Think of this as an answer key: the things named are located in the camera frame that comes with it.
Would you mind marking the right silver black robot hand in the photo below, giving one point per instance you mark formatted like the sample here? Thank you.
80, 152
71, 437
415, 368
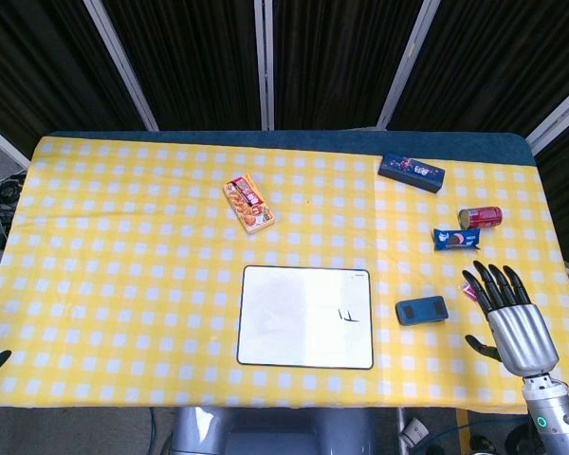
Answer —
521, 332

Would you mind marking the blue whiteboard eraser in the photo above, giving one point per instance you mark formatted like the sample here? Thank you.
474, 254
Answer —
421, 311

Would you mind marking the white whiteboard with black rim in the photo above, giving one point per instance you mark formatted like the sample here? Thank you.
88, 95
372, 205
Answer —
305, 316

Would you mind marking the pink wrapped candy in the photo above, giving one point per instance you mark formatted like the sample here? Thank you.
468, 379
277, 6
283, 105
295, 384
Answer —
467, 289

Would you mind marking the blue cookie packet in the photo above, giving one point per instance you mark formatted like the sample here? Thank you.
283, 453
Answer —
456, 239

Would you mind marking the red drink can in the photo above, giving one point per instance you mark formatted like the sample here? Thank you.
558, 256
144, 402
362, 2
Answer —
481, 217

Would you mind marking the white round device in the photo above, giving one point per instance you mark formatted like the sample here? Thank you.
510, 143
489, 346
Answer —
413, 431

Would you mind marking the yellow white checkered tablecloth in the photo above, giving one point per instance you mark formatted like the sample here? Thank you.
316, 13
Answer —
147, 284

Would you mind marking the dark blue long box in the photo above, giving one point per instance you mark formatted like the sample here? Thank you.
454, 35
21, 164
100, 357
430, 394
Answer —
411, 172

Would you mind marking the grey robot torso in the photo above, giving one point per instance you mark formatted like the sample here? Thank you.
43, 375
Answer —
270, 431

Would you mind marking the orange snack box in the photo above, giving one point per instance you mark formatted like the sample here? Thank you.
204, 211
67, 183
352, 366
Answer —
248, 204

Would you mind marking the white partition frame post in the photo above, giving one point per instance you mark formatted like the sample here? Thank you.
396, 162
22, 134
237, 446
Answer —
121, 61
2, 142
264, 66
405, 66
557, 118

